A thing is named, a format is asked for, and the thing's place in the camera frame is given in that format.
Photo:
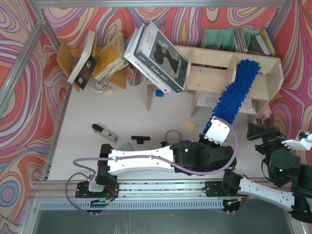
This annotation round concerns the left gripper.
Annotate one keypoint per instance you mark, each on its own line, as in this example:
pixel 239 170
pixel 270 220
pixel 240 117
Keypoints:
pixel 203 137

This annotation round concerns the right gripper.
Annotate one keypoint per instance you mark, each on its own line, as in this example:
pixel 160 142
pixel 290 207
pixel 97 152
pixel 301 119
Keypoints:
pixel 267 144

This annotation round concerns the blue microfiber duster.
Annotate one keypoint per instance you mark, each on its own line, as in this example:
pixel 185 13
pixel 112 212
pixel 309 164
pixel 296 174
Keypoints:
pixel 232 98

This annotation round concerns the masking tape roll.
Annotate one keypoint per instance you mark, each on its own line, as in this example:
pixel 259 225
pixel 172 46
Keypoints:
pixel 172 136

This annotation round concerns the black T-shaped plastic part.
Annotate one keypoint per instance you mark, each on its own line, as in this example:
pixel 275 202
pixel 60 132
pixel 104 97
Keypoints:
pixel 140 139

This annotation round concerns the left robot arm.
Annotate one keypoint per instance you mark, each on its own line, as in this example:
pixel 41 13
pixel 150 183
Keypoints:
pixel 213 153

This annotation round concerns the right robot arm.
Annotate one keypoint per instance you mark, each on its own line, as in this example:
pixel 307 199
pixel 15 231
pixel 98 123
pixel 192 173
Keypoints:
pixel 283 167

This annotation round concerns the light wooden bookshelf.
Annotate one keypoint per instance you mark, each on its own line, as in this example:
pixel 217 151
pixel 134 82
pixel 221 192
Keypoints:
pixel 212 70

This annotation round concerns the yellow sticky note pad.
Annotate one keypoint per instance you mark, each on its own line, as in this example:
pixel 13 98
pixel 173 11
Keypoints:
pixel 189 126

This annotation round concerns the spiral bound drawing notebook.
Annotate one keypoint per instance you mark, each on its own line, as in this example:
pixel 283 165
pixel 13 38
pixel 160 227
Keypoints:
pixel 210 100

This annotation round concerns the blue pencil sharpener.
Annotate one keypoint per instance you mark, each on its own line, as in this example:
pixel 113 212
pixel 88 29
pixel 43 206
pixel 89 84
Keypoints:
pixel 159 93

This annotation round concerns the yellow grey calculator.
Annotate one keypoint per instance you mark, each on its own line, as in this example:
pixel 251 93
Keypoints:
pixel 125 147

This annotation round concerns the blue yellow book in organizer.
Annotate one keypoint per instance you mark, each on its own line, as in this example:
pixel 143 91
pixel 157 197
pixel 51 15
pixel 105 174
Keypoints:
pixel 264 32

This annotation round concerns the green desk organizer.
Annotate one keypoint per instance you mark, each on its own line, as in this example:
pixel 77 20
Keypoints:
pixel 235 40

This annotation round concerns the pen cup with pencils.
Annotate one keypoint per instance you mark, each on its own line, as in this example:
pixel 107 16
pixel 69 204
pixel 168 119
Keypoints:
pixel 133 76

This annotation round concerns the yellow books stack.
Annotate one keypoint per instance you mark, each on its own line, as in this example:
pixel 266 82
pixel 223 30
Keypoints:
pixel 111 58

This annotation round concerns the white black leaning book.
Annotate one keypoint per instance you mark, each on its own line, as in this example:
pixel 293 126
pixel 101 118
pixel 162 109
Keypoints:
pixel 84 62

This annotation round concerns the orange wooden book stand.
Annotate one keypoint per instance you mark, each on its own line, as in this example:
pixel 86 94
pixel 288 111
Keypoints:
pixel 65 59

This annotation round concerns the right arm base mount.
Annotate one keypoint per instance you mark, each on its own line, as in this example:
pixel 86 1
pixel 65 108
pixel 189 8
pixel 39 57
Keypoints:
pixel 214 189

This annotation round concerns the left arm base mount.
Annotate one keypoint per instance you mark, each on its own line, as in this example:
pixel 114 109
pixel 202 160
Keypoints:
pixel 82 191

